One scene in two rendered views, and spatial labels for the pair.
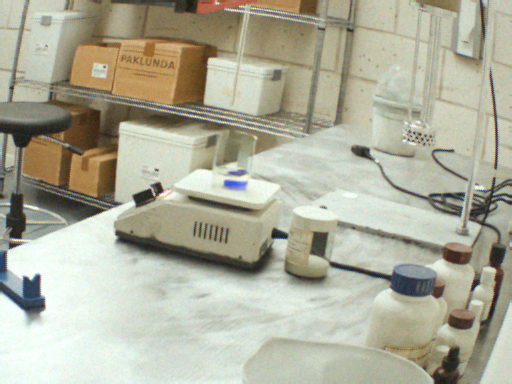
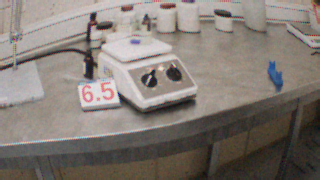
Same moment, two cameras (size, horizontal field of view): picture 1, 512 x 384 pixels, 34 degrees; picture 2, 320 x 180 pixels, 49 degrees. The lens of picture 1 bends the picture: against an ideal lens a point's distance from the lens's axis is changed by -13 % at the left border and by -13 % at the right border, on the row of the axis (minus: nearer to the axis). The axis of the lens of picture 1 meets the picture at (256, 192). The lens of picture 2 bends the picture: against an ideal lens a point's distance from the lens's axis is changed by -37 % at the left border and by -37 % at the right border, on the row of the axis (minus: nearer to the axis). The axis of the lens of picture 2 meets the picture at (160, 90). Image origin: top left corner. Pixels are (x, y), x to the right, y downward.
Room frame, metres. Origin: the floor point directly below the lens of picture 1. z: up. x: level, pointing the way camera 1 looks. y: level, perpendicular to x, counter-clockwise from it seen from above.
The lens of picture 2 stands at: (1.92, 0.84, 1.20)
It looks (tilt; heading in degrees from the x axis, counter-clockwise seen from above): 24 degrees down; 226
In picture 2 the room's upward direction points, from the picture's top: straight up
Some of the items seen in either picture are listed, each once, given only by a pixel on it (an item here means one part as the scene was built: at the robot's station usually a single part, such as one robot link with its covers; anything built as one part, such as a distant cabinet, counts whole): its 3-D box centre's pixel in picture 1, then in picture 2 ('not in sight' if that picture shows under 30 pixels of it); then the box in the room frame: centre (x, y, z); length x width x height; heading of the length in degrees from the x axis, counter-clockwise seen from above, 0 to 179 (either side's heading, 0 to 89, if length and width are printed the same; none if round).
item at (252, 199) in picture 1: (228, 188); (134, 46); (1.21, 0.04, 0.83); 0.12 x 0.12 x 0.01; 79
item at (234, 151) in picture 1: (232, 161); (141, 28); (1.19, 0.03, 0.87); 0.06 x 0.05 x 0.08; 178
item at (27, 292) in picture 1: (14, 276); (275, 71); (0.91, 0.26, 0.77); 0.10 x 0.03 x 0.04; 51
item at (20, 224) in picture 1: (15, 222); not in sight; (2.56, 0.74, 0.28); 0.40 x 0.40 x 0.05
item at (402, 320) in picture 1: (400, 330); (188, 12); (0.82, -0.16, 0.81); 0.07 x 0.07 x 0.13
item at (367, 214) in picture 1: (400, 220); (16, 82); (1.48, -0.24, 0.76); 0.30 x 0.20 x 0.01; 70
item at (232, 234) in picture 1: (204, 216); (140, 69); (1.22, 0.06, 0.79); 0.22 x 0.13 x 0.08; 79
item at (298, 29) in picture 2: not in sight; (308, 34); (0.28, 0.16, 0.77); 0.26 x 0.19 x 0.05; 64
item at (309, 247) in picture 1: (310, 242); (116, 49); (1.17, -0.08, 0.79); 0.06 x 0.06 x 0.08
